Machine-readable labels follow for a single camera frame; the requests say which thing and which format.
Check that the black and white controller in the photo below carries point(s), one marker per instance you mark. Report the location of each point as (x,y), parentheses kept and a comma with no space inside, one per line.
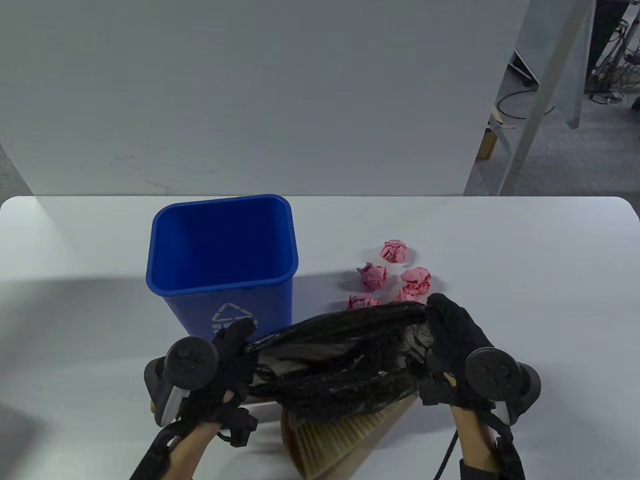
(192,362)
(492,372)

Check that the black left wrist sensor box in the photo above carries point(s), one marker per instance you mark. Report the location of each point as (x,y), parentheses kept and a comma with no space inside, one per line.
(150,457)

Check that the pile of pink paper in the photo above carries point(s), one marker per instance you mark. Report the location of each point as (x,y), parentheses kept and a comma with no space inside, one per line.
(395,251)

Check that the brown cardboard box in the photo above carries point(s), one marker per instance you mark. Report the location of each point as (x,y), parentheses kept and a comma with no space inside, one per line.
(487,145)

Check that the black plastic trash bag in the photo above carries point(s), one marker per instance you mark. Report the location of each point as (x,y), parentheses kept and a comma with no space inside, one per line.
(340,385)

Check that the blue recycling bin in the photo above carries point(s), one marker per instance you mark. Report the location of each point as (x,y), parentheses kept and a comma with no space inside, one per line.
(220,250)

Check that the grey leaning board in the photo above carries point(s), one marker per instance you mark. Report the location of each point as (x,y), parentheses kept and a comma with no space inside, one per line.
(575,90)

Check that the black and white left controller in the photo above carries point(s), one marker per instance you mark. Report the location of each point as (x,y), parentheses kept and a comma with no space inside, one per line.
(192,362)

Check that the black right wrist sensor box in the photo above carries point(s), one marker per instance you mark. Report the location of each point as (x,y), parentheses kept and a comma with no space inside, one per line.
(507,460)

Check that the black wrist sensor box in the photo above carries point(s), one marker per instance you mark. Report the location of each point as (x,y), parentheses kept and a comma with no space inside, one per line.
(150,457)
(507,460)

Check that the white table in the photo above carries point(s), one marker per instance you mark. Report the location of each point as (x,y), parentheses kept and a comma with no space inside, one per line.
(500,250)

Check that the white partition panel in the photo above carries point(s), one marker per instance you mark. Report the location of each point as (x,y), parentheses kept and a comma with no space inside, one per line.
(250,100)

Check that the person's left hand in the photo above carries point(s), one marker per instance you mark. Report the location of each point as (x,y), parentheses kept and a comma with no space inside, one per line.
(230,365)

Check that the beige plastic dustpan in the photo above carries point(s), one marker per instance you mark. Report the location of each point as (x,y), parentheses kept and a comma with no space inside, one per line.
(370,450)

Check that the person's right forearm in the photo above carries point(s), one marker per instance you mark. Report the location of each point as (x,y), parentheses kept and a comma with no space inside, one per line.
(470,435)

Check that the person's right hand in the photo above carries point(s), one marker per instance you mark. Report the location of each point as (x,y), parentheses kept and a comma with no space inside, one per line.
(455,340)

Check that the black and white right controller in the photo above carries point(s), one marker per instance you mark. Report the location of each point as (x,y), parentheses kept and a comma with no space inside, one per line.
(492,372)

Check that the grey metal frame post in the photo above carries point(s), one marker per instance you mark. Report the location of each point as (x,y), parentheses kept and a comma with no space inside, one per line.
(535,115)

